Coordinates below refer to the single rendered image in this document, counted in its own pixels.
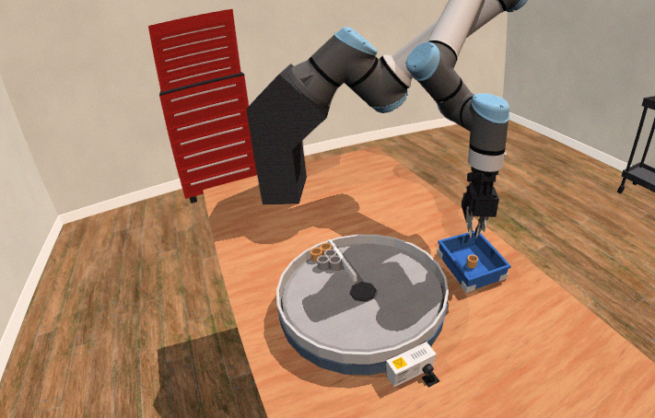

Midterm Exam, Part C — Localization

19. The blue crate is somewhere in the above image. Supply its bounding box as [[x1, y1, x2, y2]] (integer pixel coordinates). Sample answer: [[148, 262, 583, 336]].
[[437, 231, 511, 294]]

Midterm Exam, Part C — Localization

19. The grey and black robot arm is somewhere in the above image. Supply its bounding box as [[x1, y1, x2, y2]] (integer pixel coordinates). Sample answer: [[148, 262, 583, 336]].
[[288, 0, 528, 172]]

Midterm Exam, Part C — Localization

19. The round grey turntable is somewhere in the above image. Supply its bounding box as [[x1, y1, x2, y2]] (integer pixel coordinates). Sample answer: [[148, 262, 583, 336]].
[[276, 235, 449, 387]]

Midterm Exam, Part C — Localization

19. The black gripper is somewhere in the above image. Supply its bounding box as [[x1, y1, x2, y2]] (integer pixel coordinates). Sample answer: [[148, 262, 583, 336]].
[[462, 167, 499, 238]]

